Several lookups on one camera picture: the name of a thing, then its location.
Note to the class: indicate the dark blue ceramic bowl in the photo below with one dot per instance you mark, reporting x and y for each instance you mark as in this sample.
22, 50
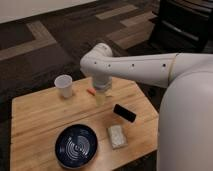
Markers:
76, 146

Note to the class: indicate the white plastic cup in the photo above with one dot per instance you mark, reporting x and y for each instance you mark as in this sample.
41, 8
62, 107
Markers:
64, 84

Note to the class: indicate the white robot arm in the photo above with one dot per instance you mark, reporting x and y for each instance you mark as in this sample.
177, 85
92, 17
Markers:
185, 125

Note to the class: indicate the white sponge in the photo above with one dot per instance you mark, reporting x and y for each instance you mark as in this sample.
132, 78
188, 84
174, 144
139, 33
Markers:
117, 136

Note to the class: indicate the orange pepper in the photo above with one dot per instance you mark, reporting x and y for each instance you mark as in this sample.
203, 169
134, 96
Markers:
91, 91

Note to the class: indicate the black rectangular box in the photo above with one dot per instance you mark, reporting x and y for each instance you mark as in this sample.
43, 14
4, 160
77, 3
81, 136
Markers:
125, 113

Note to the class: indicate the black furniture in background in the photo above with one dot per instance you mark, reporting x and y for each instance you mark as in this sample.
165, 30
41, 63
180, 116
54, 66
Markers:
183, 25

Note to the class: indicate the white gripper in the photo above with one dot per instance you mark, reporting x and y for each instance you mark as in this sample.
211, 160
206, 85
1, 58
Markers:
101, 87

